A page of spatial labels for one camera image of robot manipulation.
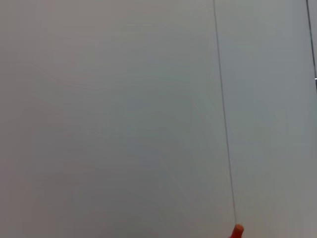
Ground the red-orange knitted orange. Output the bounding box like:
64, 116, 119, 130
231, 224, 245, 238

